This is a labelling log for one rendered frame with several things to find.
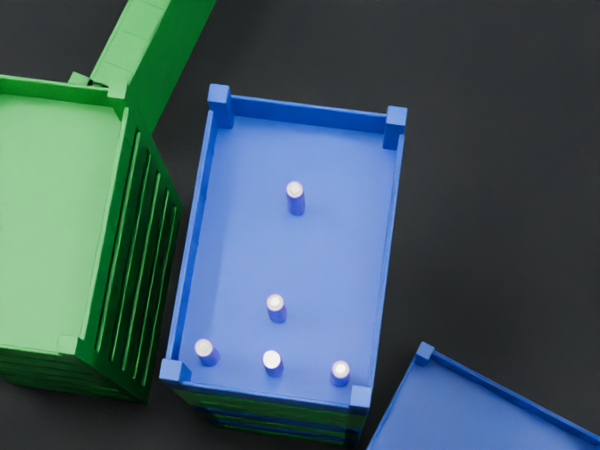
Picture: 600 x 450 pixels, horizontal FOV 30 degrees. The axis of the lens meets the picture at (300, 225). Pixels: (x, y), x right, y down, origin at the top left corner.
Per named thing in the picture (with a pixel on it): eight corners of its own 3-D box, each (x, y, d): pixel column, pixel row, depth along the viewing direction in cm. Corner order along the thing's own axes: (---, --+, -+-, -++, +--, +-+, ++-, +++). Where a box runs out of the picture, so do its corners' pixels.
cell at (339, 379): (332, 367, 112) (332, 357, 106) (350, 369, 112) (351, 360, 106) (329, 385, 112) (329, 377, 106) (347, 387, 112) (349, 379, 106)
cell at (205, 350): (203, 346, 113) (195, 336, 107) (220, 349, 113) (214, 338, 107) (200, 364, 113) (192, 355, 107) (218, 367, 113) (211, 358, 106)
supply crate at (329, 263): (216, 111, 120) (209, 82, 113) (404, 134, 119) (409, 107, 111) (169, 388, 113) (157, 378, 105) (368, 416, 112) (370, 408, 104)
